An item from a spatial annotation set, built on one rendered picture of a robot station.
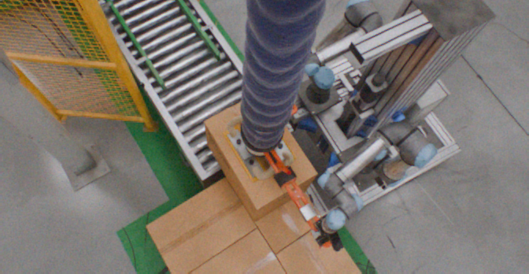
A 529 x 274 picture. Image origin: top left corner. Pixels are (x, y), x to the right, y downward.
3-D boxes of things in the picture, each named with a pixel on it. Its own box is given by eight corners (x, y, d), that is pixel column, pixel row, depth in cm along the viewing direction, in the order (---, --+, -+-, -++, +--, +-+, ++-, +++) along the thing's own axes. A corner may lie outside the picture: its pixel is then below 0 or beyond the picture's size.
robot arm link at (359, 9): (305, 79, 255) (371, 12, 220) (292, 59, 260) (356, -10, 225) (317, 78, 264) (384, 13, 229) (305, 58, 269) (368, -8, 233)
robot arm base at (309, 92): (322, 78, 273) (325, 70, 264) (334, 98, 268) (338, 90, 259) (301, 88, 270) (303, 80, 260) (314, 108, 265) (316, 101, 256)
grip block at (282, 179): (272, 175, 234) (273, 173, 228) (287, 167, 236) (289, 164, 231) (281, 189, 231) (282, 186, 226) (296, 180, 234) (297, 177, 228)
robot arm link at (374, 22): (389, 38, 231) (306, 80, 227) (378, 22, 234) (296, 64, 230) (393, 26, 220) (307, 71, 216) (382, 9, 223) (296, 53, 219)
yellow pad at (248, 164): (222, 134, 252) (222, 131, 247) (237, 125, 254) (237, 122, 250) (252, 183, 242) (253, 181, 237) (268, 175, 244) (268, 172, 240)
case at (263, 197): (206, 144, 291) (203, 120, 254) (258, 116, 301) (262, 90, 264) (253, 223, 273) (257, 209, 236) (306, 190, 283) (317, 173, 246)
